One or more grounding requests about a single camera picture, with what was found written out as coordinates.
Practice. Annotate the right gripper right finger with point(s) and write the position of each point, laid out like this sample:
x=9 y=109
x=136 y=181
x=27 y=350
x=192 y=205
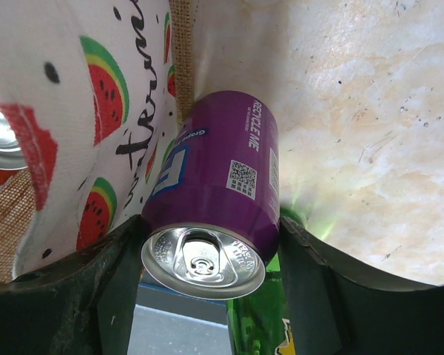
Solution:
x=340 y=305

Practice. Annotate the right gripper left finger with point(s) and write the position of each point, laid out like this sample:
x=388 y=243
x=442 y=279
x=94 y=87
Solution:
x=81 y=304

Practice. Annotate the green glass bottle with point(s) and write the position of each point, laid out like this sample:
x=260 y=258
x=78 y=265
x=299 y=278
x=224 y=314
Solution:
x=259 y=323

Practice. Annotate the purple soda can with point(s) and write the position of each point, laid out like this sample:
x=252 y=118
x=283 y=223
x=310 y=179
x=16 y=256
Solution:
x=213 y=213

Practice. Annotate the watermelon print canvas bag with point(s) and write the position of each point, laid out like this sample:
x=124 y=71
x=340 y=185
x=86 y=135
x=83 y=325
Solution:
x=94 y=91

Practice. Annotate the aluminium rail frame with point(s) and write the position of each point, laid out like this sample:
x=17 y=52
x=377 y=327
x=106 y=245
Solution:
x=166 y=322

